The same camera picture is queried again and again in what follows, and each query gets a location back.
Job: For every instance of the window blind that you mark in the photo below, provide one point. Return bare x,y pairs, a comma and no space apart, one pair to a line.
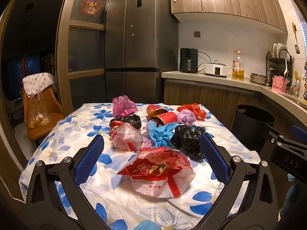
304,38

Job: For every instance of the stack of white dishes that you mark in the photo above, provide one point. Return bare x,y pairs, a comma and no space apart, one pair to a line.
279,48

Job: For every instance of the large red printed plastic bag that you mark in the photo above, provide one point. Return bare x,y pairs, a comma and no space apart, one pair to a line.
156,165

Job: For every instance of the white bottle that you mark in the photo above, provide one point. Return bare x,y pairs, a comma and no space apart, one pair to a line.
304,86

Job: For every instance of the black dish rack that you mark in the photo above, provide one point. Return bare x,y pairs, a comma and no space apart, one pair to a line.
275,60

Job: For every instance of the polka dot cloth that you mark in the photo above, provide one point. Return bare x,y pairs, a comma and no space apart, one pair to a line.
38,81

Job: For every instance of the pink plastic bag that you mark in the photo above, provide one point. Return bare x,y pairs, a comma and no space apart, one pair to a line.
123,106

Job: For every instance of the wooden wall cabinet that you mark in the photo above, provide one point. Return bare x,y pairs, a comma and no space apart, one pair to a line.
227,2

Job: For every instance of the dark wall outlet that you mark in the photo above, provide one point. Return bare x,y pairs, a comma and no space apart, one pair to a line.
197,34

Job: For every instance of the blue striped curtain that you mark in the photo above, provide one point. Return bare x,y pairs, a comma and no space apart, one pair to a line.
16,76

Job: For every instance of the red paper cup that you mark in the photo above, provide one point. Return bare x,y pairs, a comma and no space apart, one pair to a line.
168,118
154,110

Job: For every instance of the steel bowl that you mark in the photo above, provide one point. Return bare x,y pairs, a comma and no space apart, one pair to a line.
258,78

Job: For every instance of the red and white plastic bag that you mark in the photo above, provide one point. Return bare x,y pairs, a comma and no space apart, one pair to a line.
127,136

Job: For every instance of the black plastic bag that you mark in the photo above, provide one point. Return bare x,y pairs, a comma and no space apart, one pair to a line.
129,121
187,139

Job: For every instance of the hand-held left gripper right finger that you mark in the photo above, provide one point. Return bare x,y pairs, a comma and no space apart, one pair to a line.
213,158

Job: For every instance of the kitchen counter with wooden cabinets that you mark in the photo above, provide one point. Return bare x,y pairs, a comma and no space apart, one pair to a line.
203,95

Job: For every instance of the blue floral tablecloth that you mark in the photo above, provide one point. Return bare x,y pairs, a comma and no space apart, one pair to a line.
72,124

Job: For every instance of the pink utensil basket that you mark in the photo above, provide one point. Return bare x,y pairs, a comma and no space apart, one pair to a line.
280,86

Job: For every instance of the wooden glass panel door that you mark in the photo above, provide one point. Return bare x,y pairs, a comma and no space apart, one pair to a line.
63,52

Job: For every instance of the red paper cup front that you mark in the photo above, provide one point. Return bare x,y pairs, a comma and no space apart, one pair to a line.
168,118

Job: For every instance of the grey refrigerator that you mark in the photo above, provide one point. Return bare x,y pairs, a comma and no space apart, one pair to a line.
134,52

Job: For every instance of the red paper cup back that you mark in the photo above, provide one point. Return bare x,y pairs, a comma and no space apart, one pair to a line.
154,110

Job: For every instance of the orange chair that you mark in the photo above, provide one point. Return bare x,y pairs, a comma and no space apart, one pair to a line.
54,105

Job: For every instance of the clear plastic bag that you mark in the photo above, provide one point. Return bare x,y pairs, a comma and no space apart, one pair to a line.
38,117

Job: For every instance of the black air fryer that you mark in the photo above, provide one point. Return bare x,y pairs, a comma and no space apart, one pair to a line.
189,61

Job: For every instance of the blue plastic bag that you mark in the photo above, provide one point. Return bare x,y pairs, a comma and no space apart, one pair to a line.
159,134

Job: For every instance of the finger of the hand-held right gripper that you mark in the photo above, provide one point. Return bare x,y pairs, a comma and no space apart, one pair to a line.
299,131
275,140

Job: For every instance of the white electric cooker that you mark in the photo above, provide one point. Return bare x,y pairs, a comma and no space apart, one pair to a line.
215,70

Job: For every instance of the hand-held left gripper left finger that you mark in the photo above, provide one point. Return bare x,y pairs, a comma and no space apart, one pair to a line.
91,158

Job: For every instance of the hanging metal spatula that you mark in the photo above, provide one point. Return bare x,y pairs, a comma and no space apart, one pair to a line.
297,49

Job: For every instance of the black trash bin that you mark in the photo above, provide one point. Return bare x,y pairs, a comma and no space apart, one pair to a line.
249,134

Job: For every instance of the white plastic spoon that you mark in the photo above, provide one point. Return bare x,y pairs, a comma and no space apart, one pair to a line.
286,70

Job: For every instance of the red flower door decal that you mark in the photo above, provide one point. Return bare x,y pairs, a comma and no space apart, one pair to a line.
90,4

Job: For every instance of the cooking oil bottle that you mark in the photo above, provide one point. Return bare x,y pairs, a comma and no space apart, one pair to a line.
238,73

